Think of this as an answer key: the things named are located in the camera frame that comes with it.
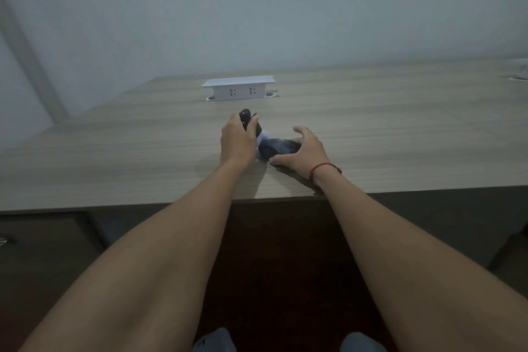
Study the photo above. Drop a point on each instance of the person's left hand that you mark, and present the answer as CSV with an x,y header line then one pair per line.
x,y
235,143

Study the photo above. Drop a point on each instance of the person's right hand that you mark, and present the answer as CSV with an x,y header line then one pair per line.
x,y
311,156

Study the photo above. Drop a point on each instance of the person's left fingers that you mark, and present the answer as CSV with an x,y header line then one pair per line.
x,y
236,120

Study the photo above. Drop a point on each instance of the person's right thumb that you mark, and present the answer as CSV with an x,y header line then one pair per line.
x,y
283,161

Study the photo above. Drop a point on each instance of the small black device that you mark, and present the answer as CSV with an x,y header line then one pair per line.
x,y
246,117

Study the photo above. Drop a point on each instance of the black rounded computer mouse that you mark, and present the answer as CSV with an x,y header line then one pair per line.
x,y
278,147

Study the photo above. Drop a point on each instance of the person's right forearm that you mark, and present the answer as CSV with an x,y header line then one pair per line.
x,y
404,265

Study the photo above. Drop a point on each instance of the person's left forearm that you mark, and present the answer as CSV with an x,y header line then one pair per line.
x,y
165,248

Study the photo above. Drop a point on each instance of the white cloth piece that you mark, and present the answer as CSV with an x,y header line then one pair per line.
x,y
262,137

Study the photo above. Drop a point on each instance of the white pop-up power socket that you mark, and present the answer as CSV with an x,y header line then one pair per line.
x,y
239,87

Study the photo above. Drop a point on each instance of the person's left leg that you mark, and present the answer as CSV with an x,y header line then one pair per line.
x,y
214,341

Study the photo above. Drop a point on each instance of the person's leg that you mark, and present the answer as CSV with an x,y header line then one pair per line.
x,y
214,341
363,343

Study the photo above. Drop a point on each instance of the person's right leg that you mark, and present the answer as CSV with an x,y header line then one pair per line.
x,y
363,343

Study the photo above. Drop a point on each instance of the dark drawer cabinet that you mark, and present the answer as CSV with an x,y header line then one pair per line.
x,y
45,277

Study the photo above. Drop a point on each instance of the dark side cabinet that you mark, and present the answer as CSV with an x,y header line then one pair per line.
x,y
511,261

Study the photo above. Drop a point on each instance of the pale desk socket box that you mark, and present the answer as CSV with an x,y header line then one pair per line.
x,y
520,73

